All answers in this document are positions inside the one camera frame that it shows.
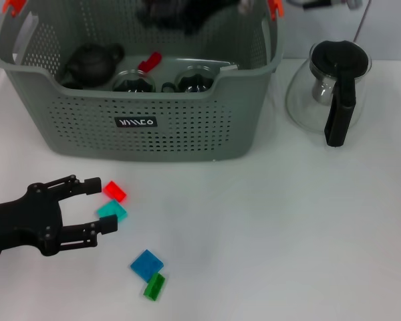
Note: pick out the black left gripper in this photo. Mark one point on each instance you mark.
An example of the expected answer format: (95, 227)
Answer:
(20, 224)

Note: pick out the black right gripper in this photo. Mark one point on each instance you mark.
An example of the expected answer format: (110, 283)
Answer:
(180, 15)

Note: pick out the dark red toy brick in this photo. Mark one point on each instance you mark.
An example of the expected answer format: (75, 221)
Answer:
(150, 61)

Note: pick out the glass teacup black holder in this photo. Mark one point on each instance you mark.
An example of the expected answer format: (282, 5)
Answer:
(133, 82)
(194, 80)

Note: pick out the grey perforated storage bin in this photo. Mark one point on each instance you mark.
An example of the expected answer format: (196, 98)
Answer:
(87, 140)

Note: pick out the teal toy brick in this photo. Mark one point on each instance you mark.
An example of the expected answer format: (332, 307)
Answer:
(112, 210)

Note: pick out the bright red toy brick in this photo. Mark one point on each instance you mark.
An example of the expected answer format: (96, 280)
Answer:
(115, 191)

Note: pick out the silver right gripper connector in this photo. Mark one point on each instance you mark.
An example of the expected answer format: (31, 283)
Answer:
(244, 6)

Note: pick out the blue toy brick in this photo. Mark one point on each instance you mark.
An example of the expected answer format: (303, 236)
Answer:
(147, 264)

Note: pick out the green toy brick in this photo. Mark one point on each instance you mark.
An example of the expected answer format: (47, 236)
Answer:
(154, 287)

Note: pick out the dark clay teapot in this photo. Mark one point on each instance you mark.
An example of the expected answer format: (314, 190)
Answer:
(90, 63)

